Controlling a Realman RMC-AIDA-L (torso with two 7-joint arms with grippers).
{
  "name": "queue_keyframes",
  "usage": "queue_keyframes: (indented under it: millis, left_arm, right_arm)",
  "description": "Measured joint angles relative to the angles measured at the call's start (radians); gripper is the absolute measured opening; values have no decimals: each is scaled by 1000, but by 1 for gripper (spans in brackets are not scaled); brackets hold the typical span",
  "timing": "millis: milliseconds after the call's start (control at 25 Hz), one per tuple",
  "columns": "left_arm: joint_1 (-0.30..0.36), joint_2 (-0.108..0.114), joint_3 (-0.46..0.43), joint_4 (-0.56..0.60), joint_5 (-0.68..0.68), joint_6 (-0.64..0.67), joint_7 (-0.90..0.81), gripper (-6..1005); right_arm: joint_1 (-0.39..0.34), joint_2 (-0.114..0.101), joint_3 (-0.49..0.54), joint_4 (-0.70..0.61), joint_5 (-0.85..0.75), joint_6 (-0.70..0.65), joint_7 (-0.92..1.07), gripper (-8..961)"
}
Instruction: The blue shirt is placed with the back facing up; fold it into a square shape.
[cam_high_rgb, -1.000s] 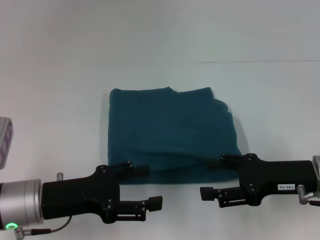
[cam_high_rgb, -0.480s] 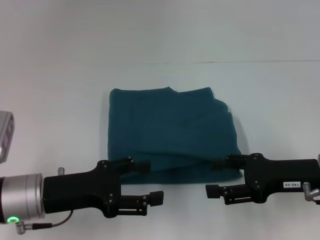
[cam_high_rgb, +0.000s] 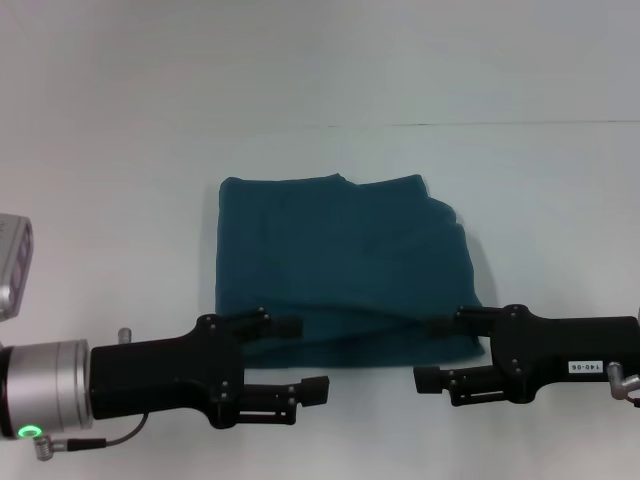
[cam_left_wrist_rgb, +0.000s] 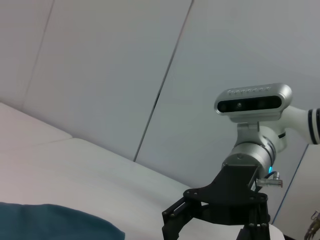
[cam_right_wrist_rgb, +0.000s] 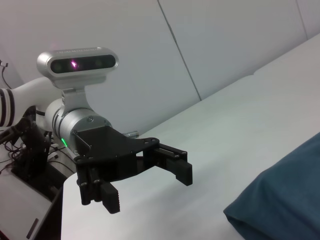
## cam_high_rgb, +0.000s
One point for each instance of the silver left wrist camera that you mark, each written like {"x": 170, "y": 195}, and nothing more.
{"x": 15, "y": 265}

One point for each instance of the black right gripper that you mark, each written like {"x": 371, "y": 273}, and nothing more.
{"x": 565, "y": 350}

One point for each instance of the teal blue t-shirt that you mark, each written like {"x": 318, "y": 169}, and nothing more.
{"x": 345, "y": 270}

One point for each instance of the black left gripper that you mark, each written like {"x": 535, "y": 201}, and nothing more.
{"x": 160, "y": 380}

